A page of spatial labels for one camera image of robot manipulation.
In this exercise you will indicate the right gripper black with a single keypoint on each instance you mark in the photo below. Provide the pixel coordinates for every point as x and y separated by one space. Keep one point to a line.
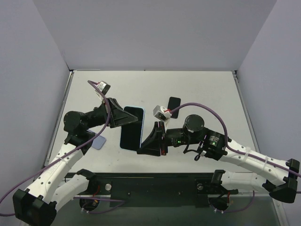
162 138

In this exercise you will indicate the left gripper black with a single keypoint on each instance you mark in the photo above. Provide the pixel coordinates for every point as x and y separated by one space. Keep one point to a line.
108 112

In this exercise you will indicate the black phone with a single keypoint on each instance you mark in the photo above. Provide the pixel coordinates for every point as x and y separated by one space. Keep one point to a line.
173 103

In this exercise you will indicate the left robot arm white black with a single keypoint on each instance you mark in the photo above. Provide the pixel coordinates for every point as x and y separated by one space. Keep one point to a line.
39 203

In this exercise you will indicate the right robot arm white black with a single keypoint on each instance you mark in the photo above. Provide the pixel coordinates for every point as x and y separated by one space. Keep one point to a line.
278 178

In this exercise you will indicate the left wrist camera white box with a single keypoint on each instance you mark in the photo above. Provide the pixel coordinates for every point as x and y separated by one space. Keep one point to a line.
103 87

